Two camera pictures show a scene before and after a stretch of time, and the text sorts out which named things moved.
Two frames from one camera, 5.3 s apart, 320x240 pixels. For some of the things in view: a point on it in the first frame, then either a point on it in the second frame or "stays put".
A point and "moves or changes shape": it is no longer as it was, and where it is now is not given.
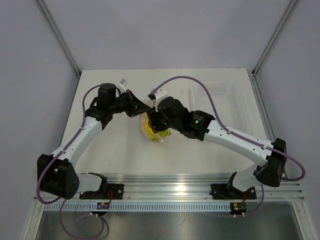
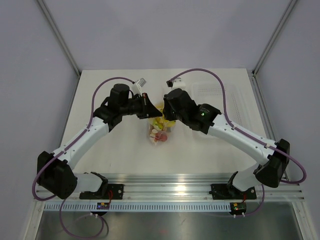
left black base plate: [109, 191] stays put
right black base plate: [223, 191] stays put
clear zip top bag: [159, 136] moves or changes shape
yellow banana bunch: [148, 131] moves or changes shape
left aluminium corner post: [60, 37] stays put
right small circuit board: [238, 207] stays put
